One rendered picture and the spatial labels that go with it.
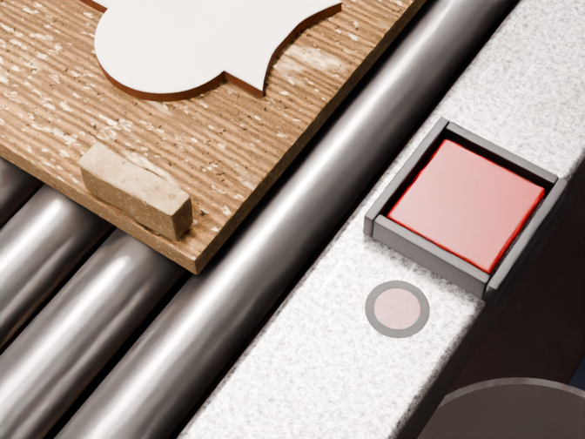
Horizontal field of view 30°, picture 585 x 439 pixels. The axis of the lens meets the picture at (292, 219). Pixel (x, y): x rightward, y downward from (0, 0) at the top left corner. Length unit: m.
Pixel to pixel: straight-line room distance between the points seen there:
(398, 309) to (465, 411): 0.63
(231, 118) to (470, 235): 0.14
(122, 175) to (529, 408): 0.74
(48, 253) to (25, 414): 0.09
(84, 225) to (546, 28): 0.29
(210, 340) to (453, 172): 0.15
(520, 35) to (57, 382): 0.32
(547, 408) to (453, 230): 0.65
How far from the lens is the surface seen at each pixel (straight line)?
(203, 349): 0.53
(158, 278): 0.56
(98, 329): 0.54
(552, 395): 1.15
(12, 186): 0.60
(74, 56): 0.62
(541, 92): 0.62
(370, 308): 0.54
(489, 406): 1.17
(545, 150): 0.60
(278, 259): 0.55
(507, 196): 0.56
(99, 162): 0.53
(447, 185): 0.56
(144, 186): 0.52
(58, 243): 0.57
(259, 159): 0.56
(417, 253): 0.54
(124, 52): 0.60
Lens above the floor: 1.39
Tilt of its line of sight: 57 degrees down
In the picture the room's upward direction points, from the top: 2 degrees counter-clockwise
